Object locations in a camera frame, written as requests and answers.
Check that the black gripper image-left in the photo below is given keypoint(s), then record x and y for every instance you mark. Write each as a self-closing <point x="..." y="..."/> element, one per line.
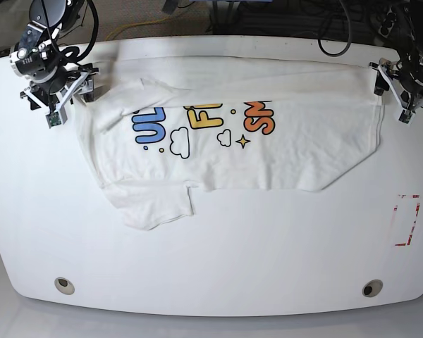
<point x="44" y="85"/>

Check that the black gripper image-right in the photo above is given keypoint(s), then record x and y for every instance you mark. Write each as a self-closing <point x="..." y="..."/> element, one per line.
<point x="411" y="80"/>

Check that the white printed T-shirt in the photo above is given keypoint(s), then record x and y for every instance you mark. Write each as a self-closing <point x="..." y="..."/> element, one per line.
<point x="166" y="125"/>

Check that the black power strip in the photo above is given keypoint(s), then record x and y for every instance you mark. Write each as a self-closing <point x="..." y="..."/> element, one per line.
<point x="387" y="19"/>

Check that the red tape rectangle marker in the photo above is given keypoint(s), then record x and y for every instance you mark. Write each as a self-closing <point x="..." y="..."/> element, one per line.
<point x="404" y="219"/>

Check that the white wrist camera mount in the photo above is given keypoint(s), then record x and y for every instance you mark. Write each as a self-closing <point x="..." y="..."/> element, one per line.
<point x="55" y="113"/>
<point x="389" y="72"/>

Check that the left table cable grommet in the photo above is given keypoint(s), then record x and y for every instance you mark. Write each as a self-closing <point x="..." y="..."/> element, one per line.
<point x="64" y="286"/>

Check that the table cable grommet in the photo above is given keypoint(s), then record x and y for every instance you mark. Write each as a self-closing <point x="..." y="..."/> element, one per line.
<point x="64" y="286"/>
<point x="372" y="288"/>

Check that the right table cable grommet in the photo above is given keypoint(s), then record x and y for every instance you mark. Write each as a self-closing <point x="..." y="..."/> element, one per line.
<point x="372" y="288"/>

